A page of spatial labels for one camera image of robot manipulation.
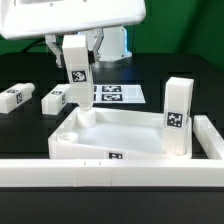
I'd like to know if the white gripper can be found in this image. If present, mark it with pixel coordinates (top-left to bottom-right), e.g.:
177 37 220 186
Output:
0 0 146 68

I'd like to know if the white desk top tray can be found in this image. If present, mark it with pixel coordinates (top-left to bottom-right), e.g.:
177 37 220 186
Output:
48 108 192 160

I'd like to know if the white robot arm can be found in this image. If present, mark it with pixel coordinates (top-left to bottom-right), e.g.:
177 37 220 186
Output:
0 0 146 66

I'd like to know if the fiducial marker sheet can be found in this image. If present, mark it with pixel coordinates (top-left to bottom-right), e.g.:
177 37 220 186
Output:
94 84 145 104

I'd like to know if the white L-shaped fence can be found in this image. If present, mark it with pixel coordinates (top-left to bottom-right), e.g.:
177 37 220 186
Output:
0 114 224 188

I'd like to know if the black cable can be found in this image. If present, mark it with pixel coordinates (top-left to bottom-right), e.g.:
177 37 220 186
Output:
21 37 51 53

